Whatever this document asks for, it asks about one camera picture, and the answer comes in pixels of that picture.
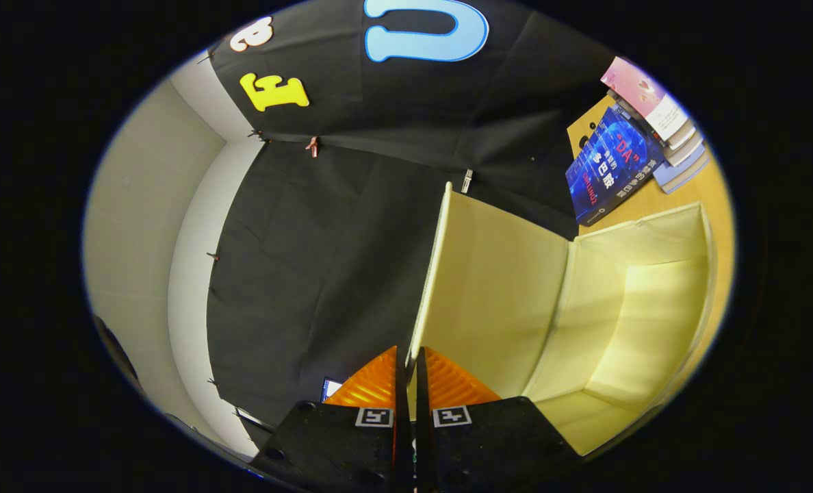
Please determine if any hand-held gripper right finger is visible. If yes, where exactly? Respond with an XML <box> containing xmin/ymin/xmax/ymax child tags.
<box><xmin>415</xmin><ymin>346</ymin><xmax>583</xmax><ymax>493</ymax></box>

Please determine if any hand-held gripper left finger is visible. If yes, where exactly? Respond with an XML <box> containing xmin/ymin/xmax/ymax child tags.
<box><xmin>248</xmin><ymin>344</ymin><xmax>413</xmax><ymax>493</ymax></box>

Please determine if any pale green fabric storage box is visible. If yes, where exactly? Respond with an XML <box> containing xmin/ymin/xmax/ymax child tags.
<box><xmin>406</xmin><ymin>181</ymin><xmax>717</xmax><ymax>458</ymax></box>

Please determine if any black backdrop cloth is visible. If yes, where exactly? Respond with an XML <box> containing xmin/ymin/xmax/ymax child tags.
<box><xmin>205</xmin><ymin>0</ymin><xmax>616</xmax><ymax>449</ymax></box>

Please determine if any dark blue book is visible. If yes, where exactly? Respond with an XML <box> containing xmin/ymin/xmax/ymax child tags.
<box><xmin>565</xmin><ymin>106</ymin><xmax>667</xmax><ymax>227</ymax></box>

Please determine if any light blue book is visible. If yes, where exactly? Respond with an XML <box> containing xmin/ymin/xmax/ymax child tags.
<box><xmin>653</xmin><ymin>147</ymin><xmax>711</xmax><ymax>194</ymax></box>

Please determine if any pink cover book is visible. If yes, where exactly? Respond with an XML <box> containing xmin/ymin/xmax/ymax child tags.
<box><xmin>600</xmin><ymin>57</ymin><xmax>689</xmax><ymax>142</ymax></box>

